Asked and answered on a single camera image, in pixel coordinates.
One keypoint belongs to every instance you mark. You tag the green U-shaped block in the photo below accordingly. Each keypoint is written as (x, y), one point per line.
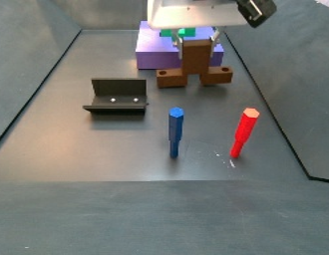
(183, 32)

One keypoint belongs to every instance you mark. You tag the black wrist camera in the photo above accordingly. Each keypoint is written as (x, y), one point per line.
(255, 11)

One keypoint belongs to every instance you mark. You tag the blue hexagonal peg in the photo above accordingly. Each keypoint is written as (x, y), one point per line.
(174, 122)

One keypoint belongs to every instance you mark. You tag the brown T-shaped block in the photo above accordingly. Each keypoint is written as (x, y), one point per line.
(195, 64)

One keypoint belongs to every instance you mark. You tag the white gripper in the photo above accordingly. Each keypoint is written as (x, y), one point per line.
(173, 14)

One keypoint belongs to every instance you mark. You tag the black angle bracket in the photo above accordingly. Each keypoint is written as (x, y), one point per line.
(118, 96)

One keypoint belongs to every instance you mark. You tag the red hexagonal peg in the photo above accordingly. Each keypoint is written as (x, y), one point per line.
(247, 121)

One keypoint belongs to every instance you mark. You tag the purple base board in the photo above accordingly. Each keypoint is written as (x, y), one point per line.
(157, 54)

